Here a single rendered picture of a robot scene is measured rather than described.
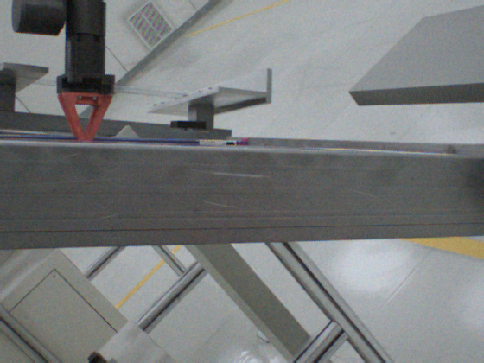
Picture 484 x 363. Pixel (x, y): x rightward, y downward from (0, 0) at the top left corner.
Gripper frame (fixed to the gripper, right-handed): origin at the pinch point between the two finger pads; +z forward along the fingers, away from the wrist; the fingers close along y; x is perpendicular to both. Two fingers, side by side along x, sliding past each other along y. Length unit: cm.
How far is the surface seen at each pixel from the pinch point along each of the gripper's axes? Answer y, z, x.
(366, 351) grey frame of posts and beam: -10, 39, 56
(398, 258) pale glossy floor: -57, 32, 99
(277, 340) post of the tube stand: -28, 42, 46
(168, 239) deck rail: 60, 5, -7
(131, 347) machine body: -0.7, 31.1, 7.7
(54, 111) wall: -749, -20, 116
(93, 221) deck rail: 60, 4, -11
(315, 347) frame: -10, 38, 45
